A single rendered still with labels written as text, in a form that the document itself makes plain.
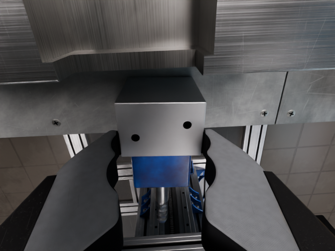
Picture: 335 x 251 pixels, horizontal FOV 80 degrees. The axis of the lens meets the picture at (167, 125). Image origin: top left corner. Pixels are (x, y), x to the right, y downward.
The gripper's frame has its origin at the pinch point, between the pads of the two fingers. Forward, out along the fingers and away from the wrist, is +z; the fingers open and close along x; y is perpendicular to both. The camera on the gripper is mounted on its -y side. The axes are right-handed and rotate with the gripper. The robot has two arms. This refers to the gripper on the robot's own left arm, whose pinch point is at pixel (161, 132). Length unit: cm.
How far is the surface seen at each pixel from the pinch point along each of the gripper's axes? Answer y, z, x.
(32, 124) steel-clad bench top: 1.6, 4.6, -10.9
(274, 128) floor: 47, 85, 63
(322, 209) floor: 114, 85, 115
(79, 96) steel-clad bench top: -0.8, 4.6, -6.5
